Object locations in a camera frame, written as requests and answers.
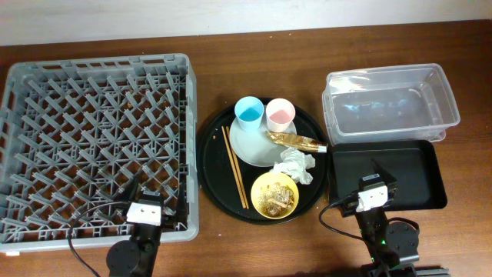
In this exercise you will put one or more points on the black rectangular tray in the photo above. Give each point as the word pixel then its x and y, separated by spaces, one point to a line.
pixel 413 163

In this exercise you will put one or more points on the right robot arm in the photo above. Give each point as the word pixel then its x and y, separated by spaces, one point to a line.
pixel 392 243

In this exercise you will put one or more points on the clear plastic storage bin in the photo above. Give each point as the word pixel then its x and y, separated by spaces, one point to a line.
pixel 401 102

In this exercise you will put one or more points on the food scraps in bowl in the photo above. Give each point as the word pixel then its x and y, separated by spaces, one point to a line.
pixel 276 200

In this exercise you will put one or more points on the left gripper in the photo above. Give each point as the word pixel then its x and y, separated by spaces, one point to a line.
pixel 167 221

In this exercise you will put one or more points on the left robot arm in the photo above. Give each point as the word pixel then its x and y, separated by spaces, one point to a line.
pixel 135 256

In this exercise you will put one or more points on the yellow bowl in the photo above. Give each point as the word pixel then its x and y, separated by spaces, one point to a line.
pixel 270 178

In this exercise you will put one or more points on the wooden chopstick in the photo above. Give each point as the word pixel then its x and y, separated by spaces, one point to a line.
pixel 233 167
pixel 244 199

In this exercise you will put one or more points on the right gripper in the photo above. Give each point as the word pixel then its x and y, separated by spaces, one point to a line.
pixel 347 209

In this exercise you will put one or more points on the pink plastic cup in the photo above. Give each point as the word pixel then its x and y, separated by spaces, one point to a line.
pixel 279 114

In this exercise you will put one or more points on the gold foil snack wrapper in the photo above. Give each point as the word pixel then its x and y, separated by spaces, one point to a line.
pixel 299 142

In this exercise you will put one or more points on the grey plastic dishwasher rack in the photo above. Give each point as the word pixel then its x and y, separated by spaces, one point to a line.
pixel 75 132

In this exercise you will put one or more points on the crumpled white paper napkin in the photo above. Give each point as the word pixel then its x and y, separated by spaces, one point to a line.
pixel 295 164

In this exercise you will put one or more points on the white round plate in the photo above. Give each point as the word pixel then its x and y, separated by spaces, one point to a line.
pixel 254 147

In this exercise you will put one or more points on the blue plastic cup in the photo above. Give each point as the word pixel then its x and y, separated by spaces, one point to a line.
pixel 249 110

